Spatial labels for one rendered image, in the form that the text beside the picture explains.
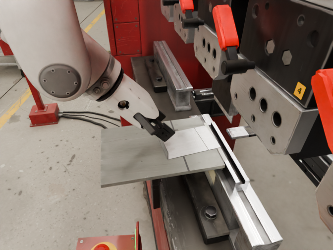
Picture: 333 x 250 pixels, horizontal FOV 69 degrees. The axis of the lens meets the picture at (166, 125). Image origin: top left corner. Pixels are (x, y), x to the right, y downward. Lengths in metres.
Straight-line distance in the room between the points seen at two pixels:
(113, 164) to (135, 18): 0.91
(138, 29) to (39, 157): 1.34
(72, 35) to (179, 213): 0.45
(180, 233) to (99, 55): 0.40
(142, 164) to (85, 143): 1.67
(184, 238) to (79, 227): 1.16
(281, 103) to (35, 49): 0.27
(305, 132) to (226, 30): 0.16
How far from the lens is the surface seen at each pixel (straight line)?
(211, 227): 0.56
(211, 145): 0.58
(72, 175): 1.94
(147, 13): 1.31
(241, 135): 0.62
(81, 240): 0.71
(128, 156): 0.55
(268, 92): 0.31
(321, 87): 0.20
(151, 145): 0.57
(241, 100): 0.37
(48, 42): 0.30
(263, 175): 1.95
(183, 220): 0.59
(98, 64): 0.40
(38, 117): 2.49
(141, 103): 0.42
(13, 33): 0.31
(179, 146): 0.56
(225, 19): 0.35
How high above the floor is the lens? 1.39
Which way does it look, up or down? 38 degrees down
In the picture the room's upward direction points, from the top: straight up
